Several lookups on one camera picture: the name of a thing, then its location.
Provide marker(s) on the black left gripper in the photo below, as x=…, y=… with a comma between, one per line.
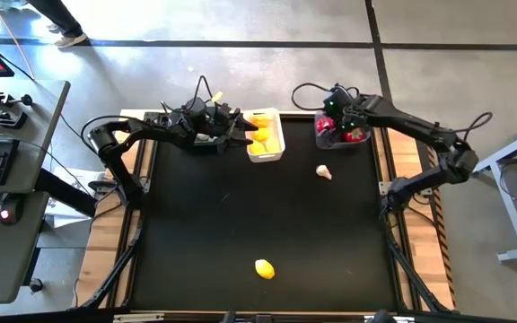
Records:
x=204, y=125

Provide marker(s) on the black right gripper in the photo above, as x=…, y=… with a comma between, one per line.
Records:
x=353, y=117

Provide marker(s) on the yellow lemon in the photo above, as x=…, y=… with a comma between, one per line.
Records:
x=273, y=144
x=260, y=120
x=265, y=269
x=262, y=134
x=257, y=147

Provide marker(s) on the red tomato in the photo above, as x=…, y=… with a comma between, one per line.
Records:
x=324, y=124
x=356, y=135

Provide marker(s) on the beige garlic bulb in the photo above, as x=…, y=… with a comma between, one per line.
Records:
x=323, y=171

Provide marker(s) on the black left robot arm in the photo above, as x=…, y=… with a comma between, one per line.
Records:
x=119, y=134

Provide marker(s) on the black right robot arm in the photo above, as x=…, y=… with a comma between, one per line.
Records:
x=411, y=123

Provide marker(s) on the clear plastic basket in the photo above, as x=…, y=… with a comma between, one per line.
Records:
x=330, y=141

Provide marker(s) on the white plastic basket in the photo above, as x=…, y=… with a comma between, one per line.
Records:
x=277, y=125

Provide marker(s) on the grey-green plastic basket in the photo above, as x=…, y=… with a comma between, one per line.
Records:
x=204, y=139

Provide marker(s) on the yellow tape tag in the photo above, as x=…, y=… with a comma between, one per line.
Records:
x=217, y=96

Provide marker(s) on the white paper sheets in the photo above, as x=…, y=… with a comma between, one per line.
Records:
x=67, y=179

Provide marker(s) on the wooden workbench top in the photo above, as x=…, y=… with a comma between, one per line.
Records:
x=101, y=251

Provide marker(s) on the person's feet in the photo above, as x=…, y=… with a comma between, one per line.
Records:
x=58, y=20

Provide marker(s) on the black computer mouse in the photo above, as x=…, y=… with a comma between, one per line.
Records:
x=11, y=208

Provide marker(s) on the thin light rod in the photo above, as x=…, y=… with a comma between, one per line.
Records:
x=12, y=41

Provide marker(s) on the black round caster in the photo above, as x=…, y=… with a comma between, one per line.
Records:
x=36, y=285

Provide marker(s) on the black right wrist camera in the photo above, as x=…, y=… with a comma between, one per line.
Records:
x=337, y=102

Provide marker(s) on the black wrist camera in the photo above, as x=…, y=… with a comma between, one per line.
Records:
x=223, y=110
x=337, y=102

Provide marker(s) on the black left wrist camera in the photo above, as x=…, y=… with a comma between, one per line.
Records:
x=223, y=110

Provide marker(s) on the black aluminium table frame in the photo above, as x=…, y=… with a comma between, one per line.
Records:
x=415, y=273

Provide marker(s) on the white metal table frame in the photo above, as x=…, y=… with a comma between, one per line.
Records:
x=509, y=204

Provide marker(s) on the black desk clamp mount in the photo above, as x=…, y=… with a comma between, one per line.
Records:
x=9, y=117

